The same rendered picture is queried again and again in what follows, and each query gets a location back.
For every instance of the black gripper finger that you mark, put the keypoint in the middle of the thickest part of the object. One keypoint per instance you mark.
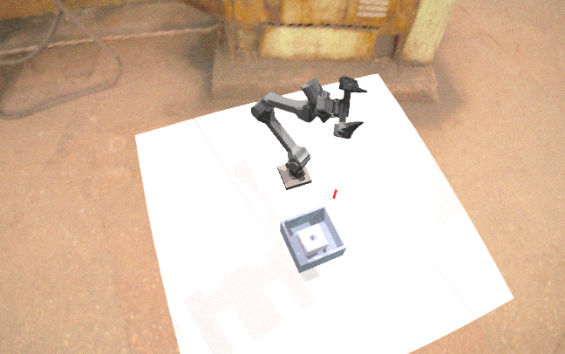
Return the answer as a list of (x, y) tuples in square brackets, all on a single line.
[(349, 127), (353, 87)]

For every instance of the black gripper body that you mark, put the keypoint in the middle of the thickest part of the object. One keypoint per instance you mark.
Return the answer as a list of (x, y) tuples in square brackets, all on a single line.
[(341, 108)]

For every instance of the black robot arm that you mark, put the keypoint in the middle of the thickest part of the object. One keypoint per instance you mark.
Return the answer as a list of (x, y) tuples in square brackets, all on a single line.
[(319, 104)]

